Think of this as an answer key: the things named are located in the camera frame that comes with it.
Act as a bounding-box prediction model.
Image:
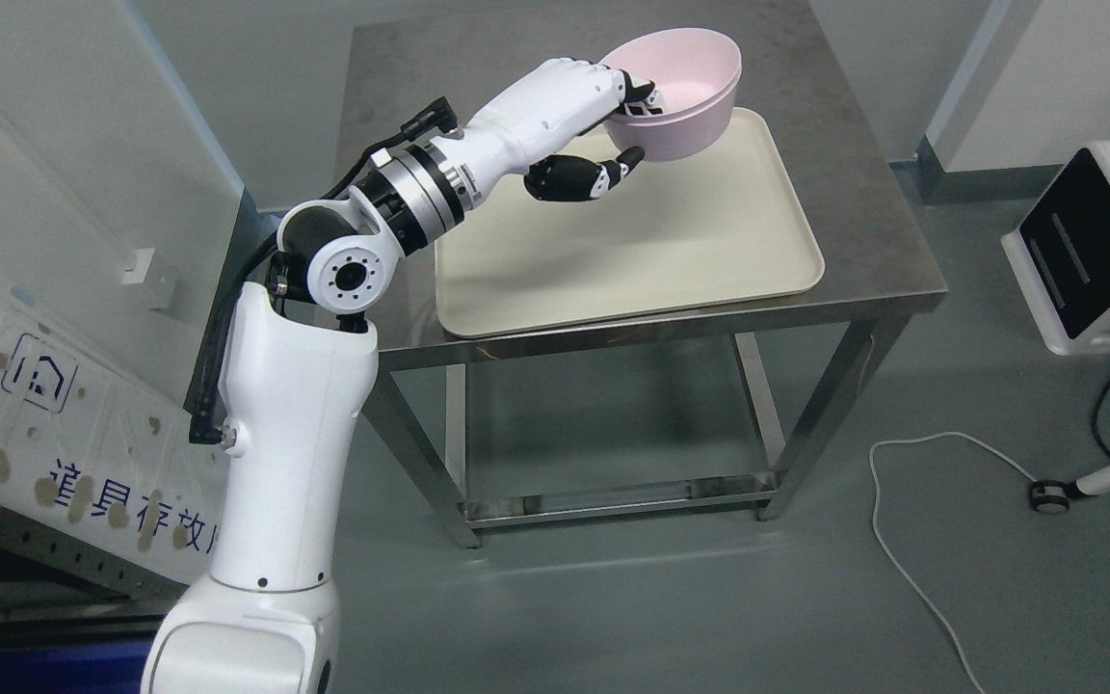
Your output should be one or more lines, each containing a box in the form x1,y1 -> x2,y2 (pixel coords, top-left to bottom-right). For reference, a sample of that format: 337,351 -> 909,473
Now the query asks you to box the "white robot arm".
141,97 -> 470,693

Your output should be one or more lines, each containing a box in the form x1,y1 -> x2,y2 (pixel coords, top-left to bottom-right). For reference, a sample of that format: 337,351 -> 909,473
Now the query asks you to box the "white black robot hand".
431,57 -> 667,209

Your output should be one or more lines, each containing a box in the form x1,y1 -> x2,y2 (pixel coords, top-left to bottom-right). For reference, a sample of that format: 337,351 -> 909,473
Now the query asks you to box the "white black appliance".
1001,141 -> 1110,358

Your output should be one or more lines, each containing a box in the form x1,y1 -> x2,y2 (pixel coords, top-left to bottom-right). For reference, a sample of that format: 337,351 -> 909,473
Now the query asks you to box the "beige plastic tray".
435,107 -> 825,338

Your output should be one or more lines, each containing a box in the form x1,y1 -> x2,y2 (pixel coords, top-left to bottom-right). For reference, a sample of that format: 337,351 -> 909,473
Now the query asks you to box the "stainless steel table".
339,1 -> 947,549

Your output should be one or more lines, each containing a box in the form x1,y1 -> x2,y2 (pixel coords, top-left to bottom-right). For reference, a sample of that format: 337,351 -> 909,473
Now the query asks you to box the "white wall outlet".
120,249 -> 179,310

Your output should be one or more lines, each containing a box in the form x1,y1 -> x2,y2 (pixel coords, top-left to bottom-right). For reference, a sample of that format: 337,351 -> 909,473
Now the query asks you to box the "white printed panel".
0,276 -> 228,584

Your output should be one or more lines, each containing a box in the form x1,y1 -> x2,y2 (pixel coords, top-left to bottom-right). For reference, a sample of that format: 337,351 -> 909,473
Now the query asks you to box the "white floor cable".
869,405 -> 1110,694

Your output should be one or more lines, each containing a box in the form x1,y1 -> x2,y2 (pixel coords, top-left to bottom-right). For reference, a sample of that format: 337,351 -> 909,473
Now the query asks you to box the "white stand leg with caster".
1029,465 -> 1110,514

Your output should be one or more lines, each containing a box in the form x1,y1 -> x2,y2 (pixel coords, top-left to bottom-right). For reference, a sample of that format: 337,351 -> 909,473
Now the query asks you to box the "pink bowl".
605,80 -> 739,163
601,27 -> 743,124

